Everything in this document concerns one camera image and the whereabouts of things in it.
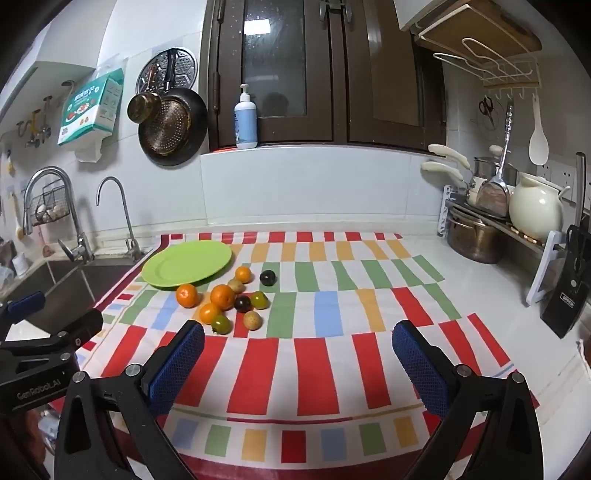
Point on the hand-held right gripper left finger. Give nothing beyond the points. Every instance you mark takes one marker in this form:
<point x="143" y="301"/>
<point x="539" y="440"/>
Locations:
<point x="178" y="364"/>

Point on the white board stand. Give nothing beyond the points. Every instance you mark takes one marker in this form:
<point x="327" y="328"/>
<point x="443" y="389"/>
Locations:
<point x="545" y="272"/>

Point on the white ceramic jug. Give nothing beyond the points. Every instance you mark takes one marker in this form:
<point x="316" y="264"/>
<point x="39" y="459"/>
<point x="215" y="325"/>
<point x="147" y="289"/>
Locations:
<point x="535" y="207"/>

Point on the steel spatula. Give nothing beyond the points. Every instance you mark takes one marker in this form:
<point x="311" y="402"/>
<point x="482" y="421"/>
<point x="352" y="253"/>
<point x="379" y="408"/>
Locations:
<point x="491" y="198"/>

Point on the wall socket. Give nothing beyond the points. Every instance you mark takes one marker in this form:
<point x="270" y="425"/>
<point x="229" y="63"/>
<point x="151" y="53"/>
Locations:
<point x="561" y="177"/>

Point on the green and white box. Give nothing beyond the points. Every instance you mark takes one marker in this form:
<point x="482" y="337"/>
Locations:
<point x="87" y="110"/>

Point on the green plate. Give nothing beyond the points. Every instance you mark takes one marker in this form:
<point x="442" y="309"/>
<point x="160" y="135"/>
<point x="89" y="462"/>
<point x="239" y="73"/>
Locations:
<point x="184" y="265"/>

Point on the brown longan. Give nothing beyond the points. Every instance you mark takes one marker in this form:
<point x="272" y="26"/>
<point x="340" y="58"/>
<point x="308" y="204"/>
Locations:
<point x="238" y="286"/>

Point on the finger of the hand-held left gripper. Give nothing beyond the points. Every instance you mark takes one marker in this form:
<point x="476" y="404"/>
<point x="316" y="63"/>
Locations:
<point x="27" y="305"/>
<point x="81" y="325"/>

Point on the dark plum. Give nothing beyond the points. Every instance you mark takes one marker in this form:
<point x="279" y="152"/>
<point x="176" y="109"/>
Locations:
<point x="268" y="278"/>

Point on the brass wall hooks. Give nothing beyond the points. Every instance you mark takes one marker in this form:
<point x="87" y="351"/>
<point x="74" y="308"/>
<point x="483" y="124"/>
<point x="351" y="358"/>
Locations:
<point x="34" y="124"/>

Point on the round metal steamer rack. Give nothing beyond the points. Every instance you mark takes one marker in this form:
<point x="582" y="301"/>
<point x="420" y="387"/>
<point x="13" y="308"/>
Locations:
<point x="182" y="67"/>

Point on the black knife block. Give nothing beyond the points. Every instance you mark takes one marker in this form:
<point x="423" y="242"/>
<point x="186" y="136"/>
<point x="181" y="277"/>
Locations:
<point x="565" y="295"/>

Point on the metal counter rack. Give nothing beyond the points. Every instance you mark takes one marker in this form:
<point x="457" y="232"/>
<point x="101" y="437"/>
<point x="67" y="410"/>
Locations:
<point x="450" y="207"/>

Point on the dark wooden window door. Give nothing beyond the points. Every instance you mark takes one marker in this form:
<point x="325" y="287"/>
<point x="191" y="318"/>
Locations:
<point x="318" y="69"/>
<point x="360" y="69"/>

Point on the white rice spoon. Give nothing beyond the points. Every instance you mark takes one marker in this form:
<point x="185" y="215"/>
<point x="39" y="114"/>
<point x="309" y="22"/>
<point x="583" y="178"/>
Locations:
<point x="538" y="143"/>

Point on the black scissors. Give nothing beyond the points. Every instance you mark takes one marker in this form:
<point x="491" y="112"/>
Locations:
<point x="485" y="108"/>

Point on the large chrome faucet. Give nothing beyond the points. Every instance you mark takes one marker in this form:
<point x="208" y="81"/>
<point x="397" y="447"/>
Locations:
<point x="76" y="221"/>

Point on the green grape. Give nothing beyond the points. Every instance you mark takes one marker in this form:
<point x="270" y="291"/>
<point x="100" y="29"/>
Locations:
<point x="259" y="300"/>

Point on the white wall box holder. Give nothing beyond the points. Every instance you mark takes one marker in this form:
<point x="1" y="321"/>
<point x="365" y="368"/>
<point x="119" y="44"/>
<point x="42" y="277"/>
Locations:
<point x="92" y="150"/>

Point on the brown kiwi fruit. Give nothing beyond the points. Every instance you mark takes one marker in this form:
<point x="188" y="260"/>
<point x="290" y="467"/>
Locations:
<point x="251" y="320"/>

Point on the colourful striped cloth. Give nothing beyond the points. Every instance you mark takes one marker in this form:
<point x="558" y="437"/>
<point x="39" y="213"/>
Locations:
<point x="323" y="369"/>

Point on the large steel pot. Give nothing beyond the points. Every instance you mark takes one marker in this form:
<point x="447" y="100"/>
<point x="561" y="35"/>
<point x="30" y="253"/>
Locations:
<point x="475" y="235"/>

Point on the dark purple tomato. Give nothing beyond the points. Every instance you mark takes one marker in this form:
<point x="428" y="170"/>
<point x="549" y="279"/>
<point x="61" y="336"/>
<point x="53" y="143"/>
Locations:
<point x="242" y="303"/>

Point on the copper perforated strainer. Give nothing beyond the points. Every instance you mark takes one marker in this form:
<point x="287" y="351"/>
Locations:
<point x="168" y="127"/>

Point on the steel sink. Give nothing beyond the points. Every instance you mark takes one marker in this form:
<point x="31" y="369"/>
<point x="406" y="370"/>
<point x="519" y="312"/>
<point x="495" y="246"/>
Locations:
<point x="55" y="281"/>

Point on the slim gooseneck faucet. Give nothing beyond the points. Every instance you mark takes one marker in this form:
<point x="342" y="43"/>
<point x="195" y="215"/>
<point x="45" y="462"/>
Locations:
<point x="128" y="226"/>

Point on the small brass saucepan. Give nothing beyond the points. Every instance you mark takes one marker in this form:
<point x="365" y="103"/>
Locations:
<point x="143" y="107"/>

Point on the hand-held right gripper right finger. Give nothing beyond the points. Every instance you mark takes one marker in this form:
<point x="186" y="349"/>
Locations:
<point x="420" y="369"/>

